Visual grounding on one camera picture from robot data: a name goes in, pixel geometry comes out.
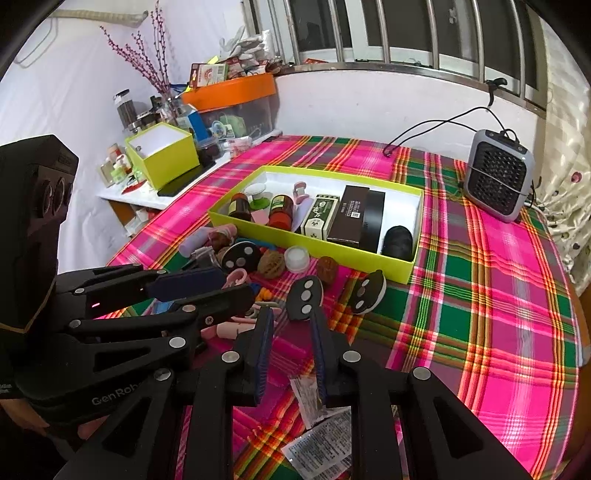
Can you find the small lavender bottle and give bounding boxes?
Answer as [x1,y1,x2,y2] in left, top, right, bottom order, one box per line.
[179,226,218,258]

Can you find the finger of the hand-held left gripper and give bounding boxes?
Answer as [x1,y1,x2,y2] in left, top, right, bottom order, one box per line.
[69,287,256,374]
[55,265,227,319]

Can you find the yellow-green shallow box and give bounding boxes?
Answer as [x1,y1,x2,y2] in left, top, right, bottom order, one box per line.
[208,165,424,284]

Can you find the blue white carton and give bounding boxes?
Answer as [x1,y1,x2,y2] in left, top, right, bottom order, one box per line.
[178,111,211,141]

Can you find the white gloves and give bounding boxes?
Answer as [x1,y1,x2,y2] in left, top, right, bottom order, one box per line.
[219,28,273,58]

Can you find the white green suction cup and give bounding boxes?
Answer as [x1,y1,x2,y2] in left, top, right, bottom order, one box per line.
[245,183,272,210]

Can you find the barred window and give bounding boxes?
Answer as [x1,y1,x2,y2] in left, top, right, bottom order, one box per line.
[240,0,555,112]

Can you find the person's left hand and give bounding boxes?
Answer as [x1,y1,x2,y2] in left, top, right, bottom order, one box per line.
[0,394,107,444]

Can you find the black oval three-dot disc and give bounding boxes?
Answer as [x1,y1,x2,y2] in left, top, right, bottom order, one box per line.
[285,275,321,321]
[222,241,262,273]
[352,270,386,315]

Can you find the black phone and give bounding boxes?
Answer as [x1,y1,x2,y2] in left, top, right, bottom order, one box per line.
[157,165,218,198]

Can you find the heart print curtain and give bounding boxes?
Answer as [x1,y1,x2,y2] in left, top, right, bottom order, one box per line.
[538,18,591,287]

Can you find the yellow-green deep box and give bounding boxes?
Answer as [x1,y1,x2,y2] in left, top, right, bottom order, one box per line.
[124,122,200,191]

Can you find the white round lid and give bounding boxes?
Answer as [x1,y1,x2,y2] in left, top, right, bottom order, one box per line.
[284,246,309,273]

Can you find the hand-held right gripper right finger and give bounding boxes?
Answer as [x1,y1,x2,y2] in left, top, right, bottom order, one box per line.
[310,305,534,480]

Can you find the grey mini heater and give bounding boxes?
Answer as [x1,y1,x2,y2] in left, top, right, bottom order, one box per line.
[463,129,535,223]

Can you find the pink snack wrapper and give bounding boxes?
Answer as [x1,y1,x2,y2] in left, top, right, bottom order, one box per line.
[205,224,236,250]

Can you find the green white small box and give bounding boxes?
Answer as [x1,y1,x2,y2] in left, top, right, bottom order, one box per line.
[300,194,340,240]

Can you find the glass jar black lid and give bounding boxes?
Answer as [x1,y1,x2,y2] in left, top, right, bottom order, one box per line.
[114,89,139,130]

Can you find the orange cap jar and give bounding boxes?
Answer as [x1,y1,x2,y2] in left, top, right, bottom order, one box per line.
[269,194,296,232]

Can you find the pink green plaid tablecloth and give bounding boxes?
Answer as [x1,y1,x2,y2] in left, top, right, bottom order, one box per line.
[106,135,580,480]

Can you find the brown cap jar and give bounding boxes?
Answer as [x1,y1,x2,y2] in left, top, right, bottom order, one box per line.
[228,193,252,222]

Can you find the pale pink hook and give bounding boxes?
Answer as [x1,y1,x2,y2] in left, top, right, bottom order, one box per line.
[198,309,259,340]

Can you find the pink blossom branches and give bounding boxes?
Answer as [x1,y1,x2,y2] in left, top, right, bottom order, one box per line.
[99,2,174,100]

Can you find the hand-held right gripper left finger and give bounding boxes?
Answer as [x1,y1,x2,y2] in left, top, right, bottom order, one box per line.
[53,305,275,480]

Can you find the orange lid storage bin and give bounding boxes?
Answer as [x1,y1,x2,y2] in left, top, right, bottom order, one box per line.
[181,73,278,139]

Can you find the black power cable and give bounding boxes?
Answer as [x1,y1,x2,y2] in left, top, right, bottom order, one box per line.
[383,107,518,158]

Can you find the clear snack packet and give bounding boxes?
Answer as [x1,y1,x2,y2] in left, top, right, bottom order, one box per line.
[288,376,328,428]

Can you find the white side table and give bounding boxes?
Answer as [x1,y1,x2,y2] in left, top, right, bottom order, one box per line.
[97,131,282,213]

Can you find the lavender cosmetic tube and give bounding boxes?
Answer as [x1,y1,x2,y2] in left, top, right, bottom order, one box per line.
[291,203,315,234]

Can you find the white label packet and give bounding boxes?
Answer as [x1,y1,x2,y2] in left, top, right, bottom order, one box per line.
[281,406,354,474]

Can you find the red white box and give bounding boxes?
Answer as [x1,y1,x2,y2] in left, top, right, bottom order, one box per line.
[188,62,229,88]

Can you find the dark brown long box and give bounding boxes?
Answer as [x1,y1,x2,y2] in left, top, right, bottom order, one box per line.
[327,185,370,245]

